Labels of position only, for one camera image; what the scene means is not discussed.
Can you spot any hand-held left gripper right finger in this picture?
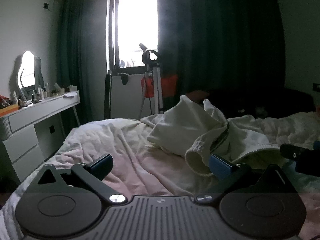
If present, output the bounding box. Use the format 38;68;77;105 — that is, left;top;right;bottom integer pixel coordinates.
194;153;298;204

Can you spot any silver tripod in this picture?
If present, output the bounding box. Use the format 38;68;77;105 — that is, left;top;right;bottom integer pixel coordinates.
138;43;165;117

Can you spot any cream fuzzy cloth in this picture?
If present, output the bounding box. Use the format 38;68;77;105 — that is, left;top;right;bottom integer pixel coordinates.
260;111;320;147

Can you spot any group of cosmetic bottles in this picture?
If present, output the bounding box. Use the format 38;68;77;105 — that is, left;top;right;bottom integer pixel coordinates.
10;81;59;107

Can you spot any dark green curtain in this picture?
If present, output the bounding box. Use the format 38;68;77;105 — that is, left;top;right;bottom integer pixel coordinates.
156;0;287;113
56;0;113;128

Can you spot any white dressing desk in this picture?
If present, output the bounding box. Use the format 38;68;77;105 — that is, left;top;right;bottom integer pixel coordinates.
0;90;81;180

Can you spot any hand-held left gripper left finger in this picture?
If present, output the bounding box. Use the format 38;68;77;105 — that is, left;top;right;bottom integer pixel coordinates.
37;153;127;204

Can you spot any wavy white vanity mirror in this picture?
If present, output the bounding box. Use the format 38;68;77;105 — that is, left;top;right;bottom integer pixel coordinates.
16;51;37;100

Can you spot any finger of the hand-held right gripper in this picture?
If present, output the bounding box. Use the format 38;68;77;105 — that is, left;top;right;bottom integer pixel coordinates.
295;150;320;175
279;143;314;160

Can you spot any pale pink bed blanket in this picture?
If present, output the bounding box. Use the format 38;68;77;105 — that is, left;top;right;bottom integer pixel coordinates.
0;119;320;240

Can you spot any window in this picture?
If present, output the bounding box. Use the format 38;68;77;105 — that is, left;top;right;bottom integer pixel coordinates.
107;0;160;77

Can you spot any orange bag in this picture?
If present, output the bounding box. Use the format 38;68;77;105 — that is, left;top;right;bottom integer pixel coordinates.
140;74;178;98

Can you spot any small black device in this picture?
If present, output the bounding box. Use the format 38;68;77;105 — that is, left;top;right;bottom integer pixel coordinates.
117;72;130;85

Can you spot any black chair back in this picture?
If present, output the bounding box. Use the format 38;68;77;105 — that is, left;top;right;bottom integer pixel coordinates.
104;70;112;120

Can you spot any white sweater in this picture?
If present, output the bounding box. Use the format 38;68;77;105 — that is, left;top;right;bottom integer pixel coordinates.
147;95;287;177

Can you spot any orange box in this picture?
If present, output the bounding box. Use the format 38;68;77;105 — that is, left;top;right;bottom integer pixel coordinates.
0;94;19;117

